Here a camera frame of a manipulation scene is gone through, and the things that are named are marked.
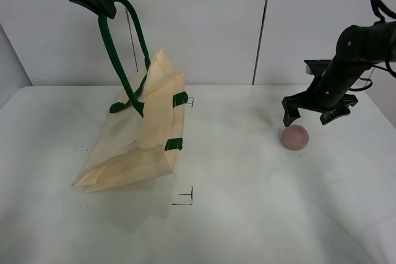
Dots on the cream linen bag green handles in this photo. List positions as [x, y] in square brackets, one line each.
[143, 133]

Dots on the pink peach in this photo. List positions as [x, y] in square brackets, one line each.
[294, 137]

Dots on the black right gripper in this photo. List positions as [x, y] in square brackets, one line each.
[332, 102]

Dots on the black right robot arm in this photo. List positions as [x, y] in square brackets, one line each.
[358, 49]

